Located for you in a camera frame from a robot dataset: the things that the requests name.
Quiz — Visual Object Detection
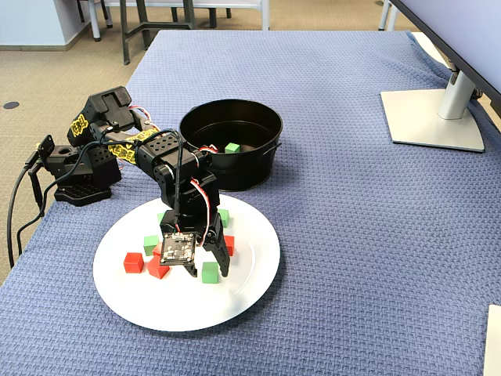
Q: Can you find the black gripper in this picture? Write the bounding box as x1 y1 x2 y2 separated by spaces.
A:
158 183 232 279

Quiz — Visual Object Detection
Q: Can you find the white round plate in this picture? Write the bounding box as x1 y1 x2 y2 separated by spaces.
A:
92 193 282 333

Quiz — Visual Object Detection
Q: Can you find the black metal pot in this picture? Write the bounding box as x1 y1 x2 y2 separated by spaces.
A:
178 99 283 193

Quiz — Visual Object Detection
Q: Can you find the blue woven cloth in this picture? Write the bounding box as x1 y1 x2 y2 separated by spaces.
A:
0 29 501 376

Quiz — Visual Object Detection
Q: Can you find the black legged chair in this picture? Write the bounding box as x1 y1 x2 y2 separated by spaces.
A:
170 0 232 29

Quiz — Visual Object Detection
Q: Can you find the white desk with leg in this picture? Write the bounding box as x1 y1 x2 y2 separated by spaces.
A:
103 0 271 31

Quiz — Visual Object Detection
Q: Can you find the computer monitor silver stand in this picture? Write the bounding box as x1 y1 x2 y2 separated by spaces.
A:
380 0 501 153

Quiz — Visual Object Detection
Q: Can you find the white metal leg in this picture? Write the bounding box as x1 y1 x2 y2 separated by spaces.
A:
88 0 103 42

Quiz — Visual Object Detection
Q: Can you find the white flat board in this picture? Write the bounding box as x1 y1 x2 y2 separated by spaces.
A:
483 304 501 376

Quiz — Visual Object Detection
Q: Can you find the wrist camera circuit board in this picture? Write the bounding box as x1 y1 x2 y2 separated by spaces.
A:
160 231 197 267

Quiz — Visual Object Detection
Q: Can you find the red white gripper servo wire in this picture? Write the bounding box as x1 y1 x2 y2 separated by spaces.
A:
189 176 214 248

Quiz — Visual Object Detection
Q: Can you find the red white elbow servo wire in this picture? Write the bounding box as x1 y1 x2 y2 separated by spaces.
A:
131 106 158 129

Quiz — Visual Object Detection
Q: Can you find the thick black plug cable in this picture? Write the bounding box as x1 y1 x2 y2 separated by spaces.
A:
5 150 40 271
15 166 46 255

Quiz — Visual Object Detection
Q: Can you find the dark grey metal stool frame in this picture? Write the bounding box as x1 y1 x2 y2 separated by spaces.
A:
119 0 196 66

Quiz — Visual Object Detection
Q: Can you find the white metal desk frame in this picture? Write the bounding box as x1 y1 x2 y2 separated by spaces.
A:
377 0 401 32

